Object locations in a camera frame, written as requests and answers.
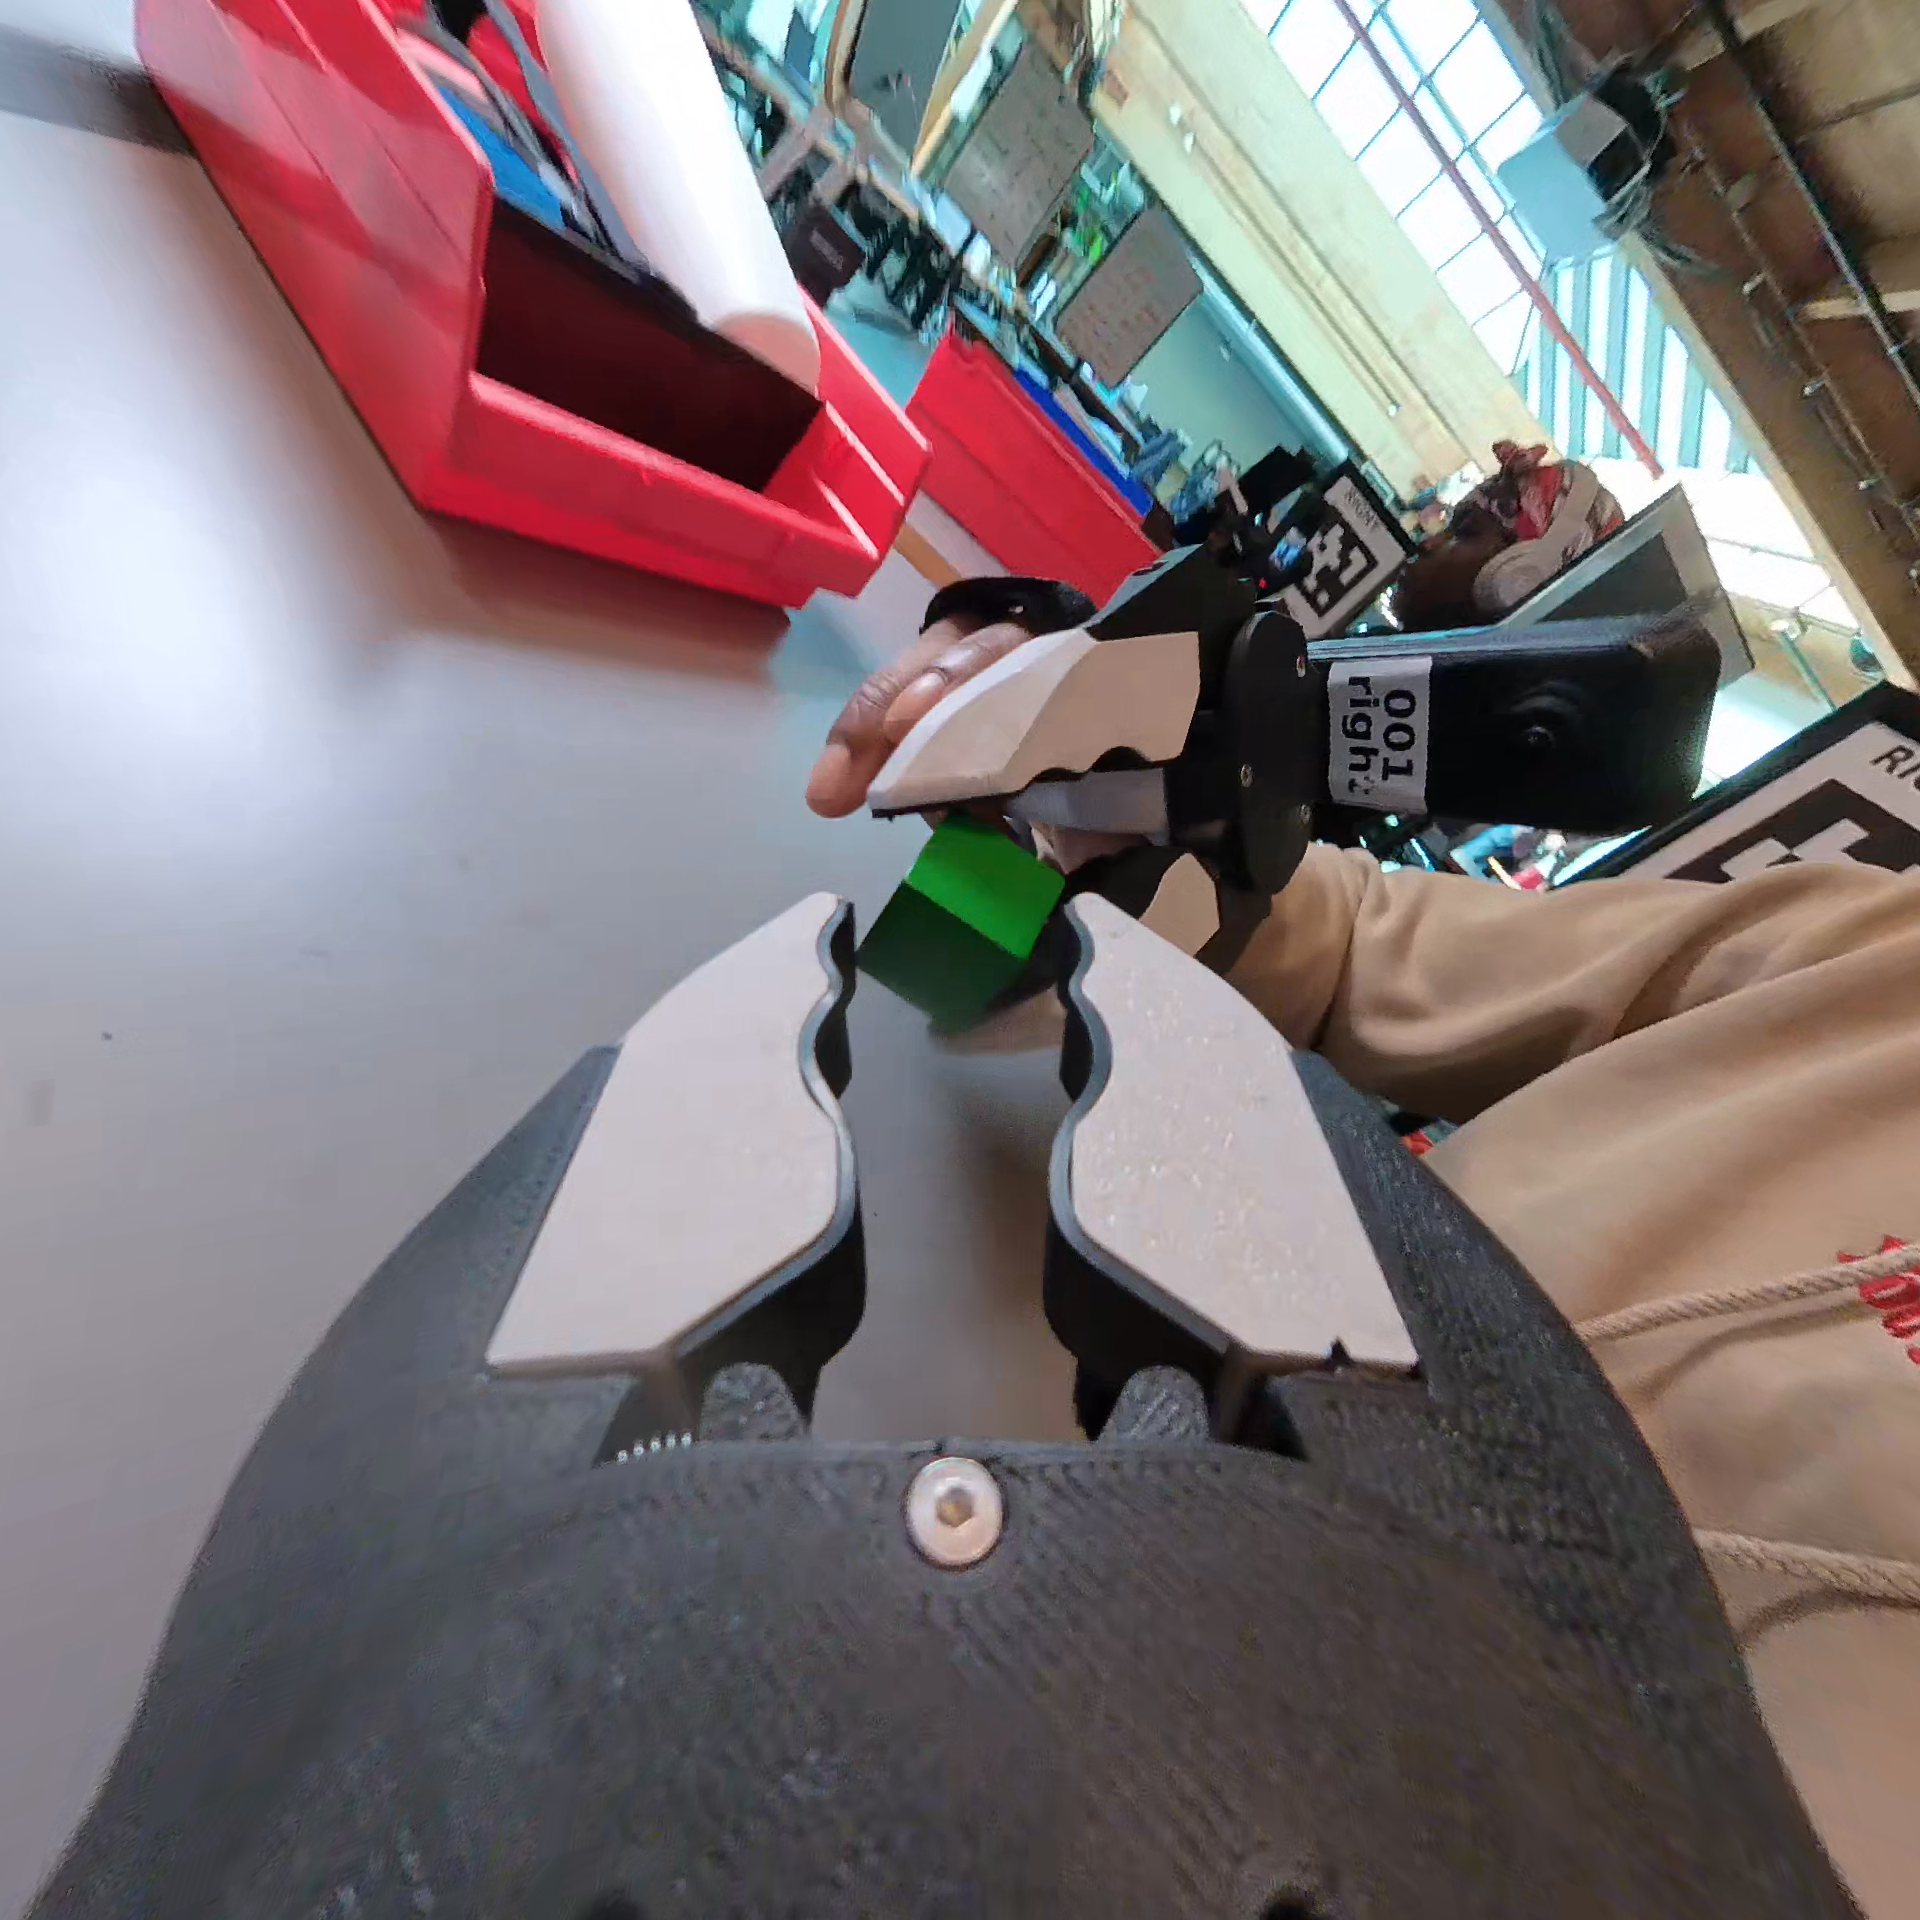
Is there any person's beige hoodie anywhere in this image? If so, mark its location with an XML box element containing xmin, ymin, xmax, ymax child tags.
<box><xmin>1418</xmin><ymin>1050</ymin><xmax>1920</xmax><ymax>1920</ymax></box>

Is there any red plastic bin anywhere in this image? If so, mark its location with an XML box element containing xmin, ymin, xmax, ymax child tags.
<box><xmin>134</xmin><ymin>0</ymin><xmax>933</xmax><ymax>607</ymax></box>

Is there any person's right hand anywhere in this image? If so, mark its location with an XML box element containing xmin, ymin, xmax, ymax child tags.
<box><xmin>807</xmin><ymin>621</ymin><xmax>1038</xmax><ymax>818</ymax></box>

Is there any black monitor screen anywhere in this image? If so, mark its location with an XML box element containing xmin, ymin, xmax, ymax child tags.
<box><xmin>1499</xmin><ymin>487</ymin><xmax>1757</xmax><ymax>693</ymax></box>

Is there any brown board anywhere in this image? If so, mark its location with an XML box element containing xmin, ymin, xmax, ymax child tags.
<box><xmin>1054</xmin><ymin>211</ymin><xmax>1204</xmax><ymax>384</ymax></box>
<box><xmin>942</xmin><ymin>46</ymin><xmax>1097</xmax><ymax>271</ymax></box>

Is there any white water bottle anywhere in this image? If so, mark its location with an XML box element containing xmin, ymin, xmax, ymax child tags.
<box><xmin>537</xmin><ymin>0</ymin><xmax>825</xmax><ymax>396</ymax></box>

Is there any red storage bin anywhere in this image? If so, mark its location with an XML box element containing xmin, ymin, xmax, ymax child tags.
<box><xmin>907</xmin><ymin>330</ymin><xmax>1163</xmax><ymax>600</ymax></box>

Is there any green wooden cube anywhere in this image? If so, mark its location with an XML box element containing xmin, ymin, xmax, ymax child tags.
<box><xmin>854</xmin><ymin>815</ymin><xmax>1068</xmax><ymax>1034</ymax></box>

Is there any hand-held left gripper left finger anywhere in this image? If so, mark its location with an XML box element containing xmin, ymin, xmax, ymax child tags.
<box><xmin>485</xmin><ymin>892</ymin><xmax>863</xmax><ymax>1378</ymax></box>

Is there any person's right forearm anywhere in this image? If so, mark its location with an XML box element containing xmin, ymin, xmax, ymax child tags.
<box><xmin>1245</xmin><ymin>847</ymin><xmax>1920</xmax><ymax>1119</ymax></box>

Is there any framed marker poster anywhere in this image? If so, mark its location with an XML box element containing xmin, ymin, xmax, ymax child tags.
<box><xmin>1591</xmin><ymin>688</ymin><xmax>1920</xmax><ymax>886</ymax></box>
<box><xmin>1276</xmin><ymin>463</ymin><xmax>1414</xmax><ymax>635</ymax></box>

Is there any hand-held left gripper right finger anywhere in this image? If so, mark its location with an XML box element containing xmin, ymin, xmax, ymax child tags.
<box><xmin>1044</xmin><ymin>896</ymin><xmax>1422</xmax><ymax>1374</ymax></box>

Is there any blue black foam block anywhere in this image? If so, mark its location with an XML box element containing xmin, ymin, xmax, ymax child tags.
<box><xmin>441</xmin><ymin>82</ymin><xmax>578</xmax><ymax>243</ymax></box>

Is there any small black box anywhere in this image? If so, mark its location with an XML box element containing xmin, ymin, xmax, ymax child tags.
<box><xmin>779</xmin><ymin>194</ymin><xmax>869</xmax><ymax>301</ymax></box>

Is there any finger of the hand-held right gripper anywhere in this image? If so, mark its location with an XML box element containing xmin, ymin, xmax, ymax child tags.
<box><xmin>867</xmin><ymin>630</ymin><xmax>1204</xmax><ymax>818</ymax></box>
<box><xmin>1002</xmin><ymin>773</ymin><xmax>1174</xmax><ymax>842</ymax></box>

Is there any blue storage bin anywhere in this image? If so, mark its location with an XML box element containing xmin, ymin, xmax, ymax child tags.
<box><xmin>1013</xmin><ymin>359</ymin><xmax>1157</xmax><ymax>511</ymax></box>

